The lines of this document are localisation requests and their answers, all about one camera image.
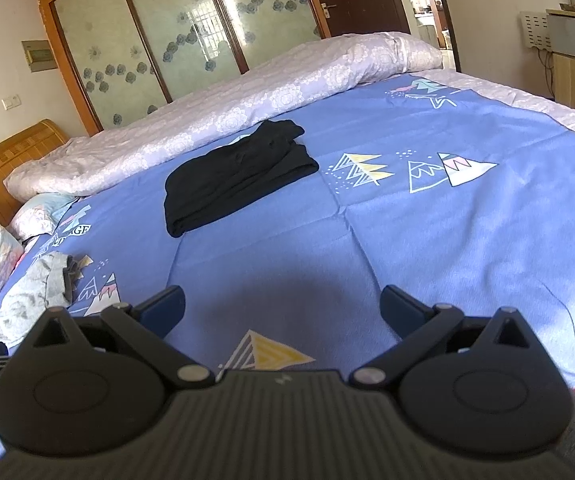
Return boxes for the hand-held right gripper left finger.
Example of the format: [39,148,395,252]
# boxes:
[32,285,215,391]

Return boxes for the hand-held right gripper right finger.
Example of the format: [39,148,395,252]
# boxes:
[350,285,531,388]

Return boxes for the black pants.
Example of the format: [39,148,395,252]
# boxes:
[163,119,321,239]

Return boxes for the blue printed bed sheet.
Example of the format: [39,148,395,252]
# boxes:
[0,72,575,391]

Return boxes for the grey white crumpled cloth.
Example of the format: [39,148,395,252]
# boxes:
[0,251,95,348]

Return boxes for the light floral crumpled cloth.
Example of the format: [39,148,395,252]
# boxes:
[10,194,90,241]

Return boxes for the wooden headboard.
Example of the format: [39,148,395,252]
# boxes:
[0,119,68,231]

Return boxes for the white floral quilt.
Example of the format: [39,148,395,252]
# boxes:
[4,31,575,198]

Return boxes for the wooden wardrobe with floral glass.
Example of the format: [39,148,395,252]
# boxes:
[30,0,331,138]

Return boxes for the black cable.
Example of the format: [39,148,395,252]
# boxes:
[537,49,557,100]

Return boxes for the beige wall breaker box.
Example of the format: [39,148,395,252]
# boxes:
[21,39,59,73]

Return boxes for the white perforated wall box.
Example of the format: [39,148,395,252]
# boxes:
[519,10,553,53]

